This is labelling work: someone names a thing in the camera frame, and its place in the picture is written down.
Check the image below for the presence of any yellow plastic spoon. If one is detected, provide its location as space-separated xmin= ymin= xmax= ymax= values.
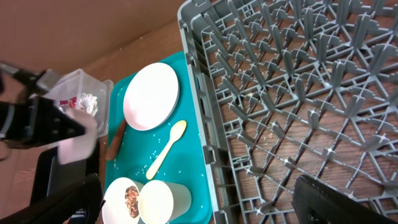
xmin=146 ymin=120 xmax=187 ymax=180

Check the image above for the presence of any small white plate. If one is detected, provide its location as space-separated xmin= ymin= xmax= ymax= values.
xmin=102 ymin=177 xmax=144 ymax=224

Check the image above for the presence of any red snack wrapper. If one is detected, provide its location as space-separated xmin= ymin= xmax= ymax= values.
xmin=59 ymin=97 xmax=77 ymax=110

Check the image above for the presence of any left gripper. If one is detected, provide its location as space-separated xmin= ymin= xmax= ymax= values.
xmin=1 ymin=62 xmax=85 ymax=149

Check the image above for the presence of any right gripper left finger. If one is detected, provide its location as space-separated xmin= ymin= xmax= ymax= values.
xmin=1 ymin=173 xmax=103 ymax=224

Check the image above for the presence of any clear plastic bin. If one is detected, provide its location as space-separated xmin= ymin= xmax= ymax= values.
xmin=44 ymin=69 xmax=114 ymax=137

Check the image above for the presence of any white cup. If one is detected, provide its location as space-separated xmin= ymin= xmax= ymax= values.
xmin=138 ymin=180 xmax=192 ymax=224

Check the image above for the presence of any white napkin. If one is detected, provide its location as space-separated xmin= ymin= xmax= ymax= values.
xmin=78 ymin=93 xmax=98 ymax=117

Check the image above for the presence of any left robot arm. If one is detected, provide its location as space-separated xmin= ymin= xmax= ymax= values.
xmin=1 ymin=62 xmax=86 ymax=149

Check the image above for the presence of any grey dishwasher rack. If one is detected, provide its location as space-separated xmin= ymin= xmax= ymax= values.
xmin=177 ymin=0 xmax=397 ymax=223

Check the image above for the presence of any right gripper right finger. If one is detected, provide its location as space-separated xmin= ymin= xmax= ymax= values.
xmin=292 ymin=175 xmax=395 ymax=224

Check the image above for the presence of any black tray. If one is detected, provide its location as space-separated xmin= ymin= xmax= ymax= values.
xmin=30 ymin=141 xmax=100 ymax=205

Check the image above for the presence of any pink bowl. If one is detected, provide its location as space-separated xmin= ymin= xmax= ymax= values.
xmin=58 ymin=109 xmax=97 ymax=165

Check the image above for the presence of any orange carrot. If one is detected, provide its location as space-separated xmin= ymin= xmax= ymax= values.
xmin=105 ymin=119 xmax=127 ymax=161

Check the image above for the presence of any brown food chunk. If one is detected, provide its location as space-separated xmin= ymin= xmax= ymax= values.
xmin=124 ymin=185 xmax=139 ymax=218

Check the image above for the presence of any large white plate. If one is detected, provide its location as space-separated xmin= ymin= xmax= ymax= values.
xmin=123 ymin=62 xmax=180 ymax=131

